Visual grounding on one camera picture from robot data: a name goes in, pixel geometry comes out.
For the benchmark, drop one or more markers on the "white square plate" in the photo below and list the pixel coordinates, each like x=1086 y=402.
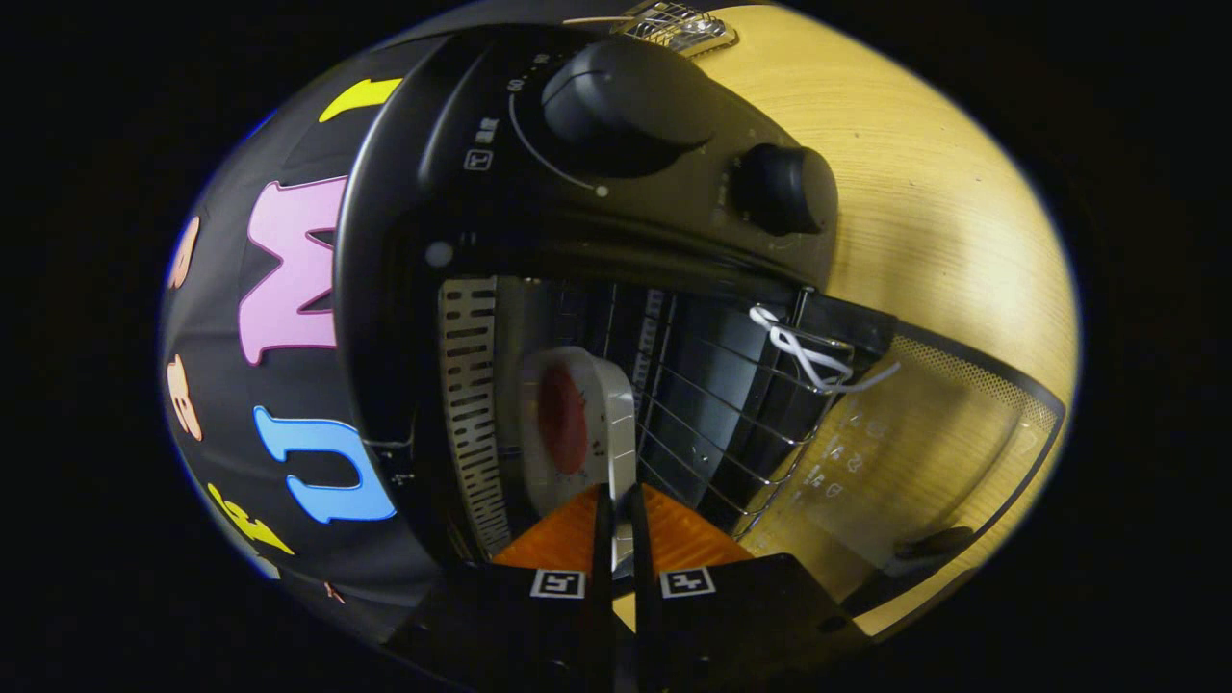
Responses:
x=616 y=423

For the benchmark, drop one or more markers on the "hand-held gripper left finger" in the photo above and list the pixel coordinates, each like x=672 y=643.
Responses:
x=539 y=626

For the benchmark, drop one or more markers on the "red clip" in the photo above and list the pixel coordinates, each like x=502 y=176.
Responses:
x=334 y=593

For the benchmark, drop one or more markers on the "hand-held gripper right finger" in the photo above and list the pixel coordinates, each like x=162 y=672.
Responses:
x=731 y=616

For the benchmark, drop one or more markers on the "wooden stick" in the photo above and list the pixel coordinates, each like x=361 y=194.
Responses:
x=597 y=18

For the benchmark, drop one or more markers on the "pink ham slice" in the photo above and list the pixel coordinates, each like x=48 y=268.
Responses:
x=563 y=419

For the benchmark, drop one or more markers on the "black toaster oven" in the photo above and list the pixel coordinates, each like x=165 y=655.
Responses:
x=462 y=115

